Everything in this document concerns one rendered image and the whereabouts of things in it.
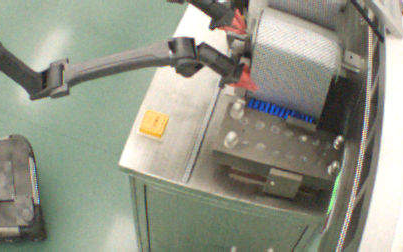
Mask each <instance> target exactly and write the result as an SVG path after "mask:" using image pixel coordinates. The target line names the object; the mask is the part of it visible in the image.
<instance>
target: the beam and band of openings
mask: <svg viewBox="0 0 403 252"><path fill-rule="evenodd" d="M399 4H400V10H401V12H402V21H403V0H399ZM370 20H371V21H372V22H373V24H374V25H375V26H376V28H377V29H378V31H379V33H381V35H382V37H383V38H384V39H383V42H382V43H383V44H382V43H381V41H380V40H379V39H378V37H377V36H376V34H375V33H374V31H373V30H372V29H371V30H370V33H371V35H370V37H371V39H370V41H371V44H370V46H371V49H370V51H371V53H370V57H371V58H370V78H369V80H370V83H369V99H368V109H367V120H366V125H365V135H364V142H363V149H362V157H361V162H360V168H359V173H358V178H357V183H356V187H355V190H354V195H353V199H352V204H351V209H350V211H349V215H348V220H347V224H346V226H345V229H344V234H343V237H342V240H341V244H340V248H339V250H338V252H391V247H392V244H393V238H394V235H395V229H396V226H397V220H398V216H399V211H400V205H401V201H402V193H403V37H402V39H401V38H399V37H397V36H395V35H393V34H391V32H389V30H388V29H387V28H386V27H385V25H383V23H382V22H381V21H380V20H379V19H378V17H376V15H375V14H374V13H373V12H372V11H371V10H370ZM402 24H403V22H402Z"/></svg>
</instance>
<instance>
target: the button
mask: <svg viewBox="0 0 403 252"><path fill-rule="evenodd" d="M168 118H169V116H168V115H165V114H161V113H158V112H154V111H151V110H146V111H145V114H144V116H143V118H142V121H141V123H140V126H139V132H141V133H145V134H148V135H152V136H155V137H159V138H161V137H162V135H163V133H164V130H165V127H166V125H167V122H168Z"/></svg>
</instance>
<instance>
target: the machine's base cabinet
mask: <svg viewBox="0 0 403 252"><path fill-rule="evenodd" d="M128 175H129V185H130V192H131V201H132V209H133V216H134V225H135V229H136V239H137V241H138V251H139V252H305V251H306V250H307V248H308V246H309V245H310V244H311V242H312V241H313V240H314V238H315V237H316V235H317V234H318V232H319V231H320V230H321V228H322V226H323V224H324V223H322V224H321V223H319V222H317V223H316V222H314V221H313V222H311V221H309V220H308V221H306V220H304V219H303V220H301V219H296V218H292V217H291V218H290V217H287V216H285V217H284V216H282V215H276V214H273V213H271V214H270V213H267V212H261V211H258V210H254V209H253V210H252V209H249V208H245V207H238V206H236V205H233V204H229V203H222V202H219V201H216V200H212V199H209V198H205V197H202V196H199V195H193V194H188V193H185V192H182V191H178V190H176V189H174V188H171V187H168V186H165V185H161V184H158V183H154V182H151V181H148V180H144V179H141V178H137V177H135V176H133V175H132V174H128Z"/></svg>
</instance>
